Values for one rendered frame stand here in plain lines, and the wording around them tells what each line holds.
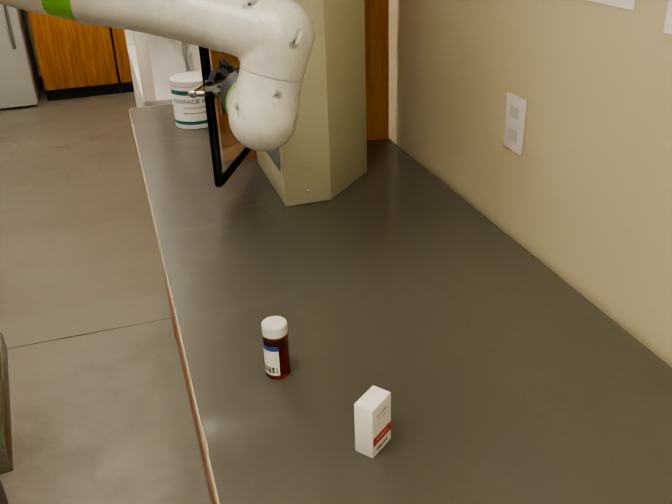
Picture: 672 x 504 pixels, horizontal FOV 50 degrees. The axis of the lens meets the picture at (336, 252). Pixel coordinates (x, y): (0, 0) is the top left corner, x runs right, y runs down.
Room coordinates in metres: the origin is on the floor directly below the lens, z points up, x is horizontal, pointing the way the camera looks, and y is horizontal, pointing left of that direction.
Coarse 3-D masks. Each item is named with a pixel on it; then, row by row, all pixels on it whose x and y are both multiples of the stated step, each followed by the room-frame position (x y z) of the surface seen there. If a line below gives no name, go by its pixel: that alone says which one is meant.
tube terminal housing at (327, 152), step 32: (320, 0) 1.57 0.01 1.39; (352, 0) 1.70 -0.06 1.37; (320, 32) 1.57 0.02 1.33; (352, 32) 1.69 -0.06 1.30; (320, 64) 1.57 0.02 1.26; (352, 64) 1.69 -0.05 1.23; (320, 96) 1.57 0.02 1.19; (352, 96) 1.69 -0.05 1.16; (320, 128) 1.57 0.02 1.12; (352, 128) 1.68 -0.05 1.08; (288, 160) 1.55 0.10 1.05; (320, 160) 1.57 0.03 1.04; (352, 160) 1.68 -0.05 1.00; (288, 192) 1.55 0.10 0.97; (320, 192) 1.57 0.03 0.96
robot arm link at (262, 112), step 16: (240, 80) 1.11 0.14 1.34; (256, 80) 1.09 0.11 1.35; (272, 80) 1.09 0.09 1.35; (240, 96) 1.10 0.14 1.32; (256, 96) 1.09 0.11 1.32; (272, 96) 1.09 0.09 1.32; (288, 96) 1.10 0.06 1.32; (240, 112) 1.10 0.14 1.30; (256, 112) 1.08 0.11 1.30; (272, 112) 1.09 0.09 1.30; (288, 112) 1.10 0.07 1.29; (240, 128) 1.09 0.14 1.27; (256, 128) 1.08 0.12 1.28; (272, 128) 1.08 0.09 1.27; (288, 128) 1.10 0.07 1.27; (256, 144) 1.09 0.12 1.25; (272, 144) 1.09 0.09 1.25
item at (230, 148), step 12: (216, 60) 1.62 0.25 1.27; (228, 60) 1.70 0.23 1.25; (204, 72) 1.54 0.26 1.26; (216, 108) 1.58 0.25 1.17; (228, 120) 1.66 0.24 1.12; (228, 132) 1.65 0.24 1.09; (228, 144) 1.64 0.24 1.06; (240, 144) 1.73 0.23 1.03; (228, 156) 1.63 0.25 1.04; (216, 180) 1.54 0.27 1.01
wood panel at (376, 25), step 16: (368, 0) 2.00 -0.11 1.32; (384, 0) 2.01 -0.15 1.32; (368, 16) 2.00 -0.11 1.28; (384, 16) 2.01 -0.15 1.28; (368, 32) 2.00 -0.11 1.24; (384, 32) 2.01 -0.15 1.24; (368, 48) 2.00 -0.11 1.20; (384, 48) 2.01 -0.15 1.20; (368, 64) 2.00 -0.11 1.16; (384, 64) 2.01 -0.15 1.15; (368, 80) 2.00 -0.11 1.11; (384, 80) 2.01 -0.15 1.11; (368, 96) 2.00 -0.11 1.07; (384, 96) 2.01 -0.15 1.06; (368, 112) 2.00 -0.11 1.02; (384, 112) 2.01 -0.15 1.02; (368, 128) 2.00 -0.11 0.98; (384, 128) 2.01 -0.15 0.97
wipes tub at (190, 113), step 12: (192, 72) 2.28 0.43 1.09; (180, 84) 2.17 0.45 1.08; (192, 84) 2.16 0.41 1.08; (180, 96) 2.17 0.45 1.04; (180, 108) 2.17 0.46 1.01; (192, 108) 2.16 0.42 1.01; (204, 108) 2.18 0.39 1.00; (180, 120) 2.18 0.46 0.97; (192, 120) 2.16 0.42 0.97; (204, 120) 2.17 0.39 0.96
